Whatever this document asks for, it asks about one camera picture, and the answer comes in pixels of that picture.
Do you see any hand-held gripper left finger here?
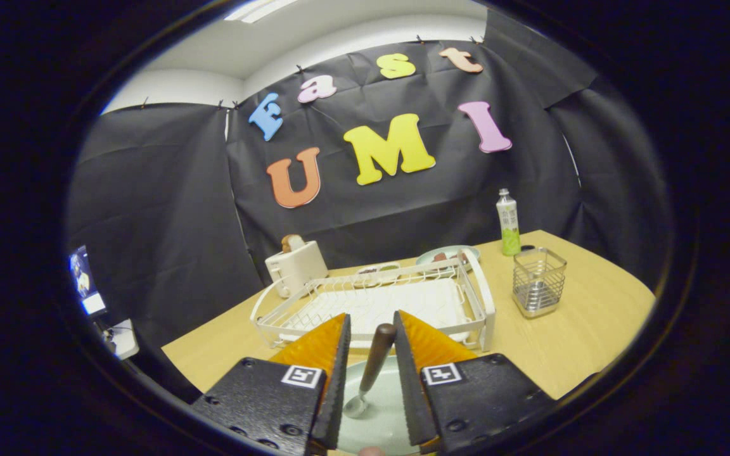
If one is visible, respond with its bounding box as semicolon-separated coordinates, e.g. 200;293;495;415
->
189;312;352;456

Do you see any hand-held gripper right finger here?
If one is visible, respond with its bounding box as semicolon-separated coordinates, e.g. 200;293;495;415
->
393;310;557;456

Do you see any pale green plate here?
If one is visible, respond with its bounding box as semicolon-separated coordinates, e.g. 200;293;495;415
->
336;355;423;456

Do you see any brown-handled metal spoon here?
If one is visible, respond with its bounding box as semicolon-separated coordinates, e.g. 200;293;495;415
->
343;323;397;419

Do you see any white wire dish rack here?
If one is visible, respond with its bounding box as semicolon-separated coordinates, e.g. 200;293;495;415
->
250;248;497;353

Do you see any metal wire basket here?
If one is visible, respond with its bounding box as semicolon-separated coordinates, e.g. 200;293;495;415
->
512;247;567;319

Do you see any white two-compartment condiment dish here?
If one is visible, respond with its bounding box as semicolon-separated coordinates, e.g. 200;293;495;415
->
355;262;402;277

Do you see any green plate with food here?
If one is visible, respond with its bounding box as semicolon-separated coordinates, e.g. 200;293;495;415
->
416;245;482;273

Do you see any white ribbed drip tray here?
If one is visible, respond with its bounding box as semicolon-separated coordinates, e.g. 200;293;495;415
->
279;277;473;346

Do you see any white toaster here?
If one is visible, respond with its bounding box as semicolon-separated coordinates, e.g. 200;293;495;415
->
265;240;329;299

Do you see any black backdrop cloth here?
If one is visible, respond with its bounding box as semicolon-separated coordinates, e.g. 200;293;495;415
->
64;6;673;393

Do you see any green drink bottle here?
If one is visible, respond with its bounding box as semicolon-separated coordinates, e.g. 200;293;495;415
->
496;188;522;257

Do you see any white side desk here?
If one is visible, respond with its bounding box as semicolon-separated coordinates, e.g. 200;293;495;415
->
104;319;140;360

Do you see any computer monitor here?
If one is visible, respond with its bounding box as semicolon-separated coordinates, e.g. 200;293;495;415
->
68;245;107;317

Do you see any ceiling light panel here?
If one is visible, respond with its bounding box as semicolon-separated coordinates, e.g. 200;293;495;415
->
224;0;299;23

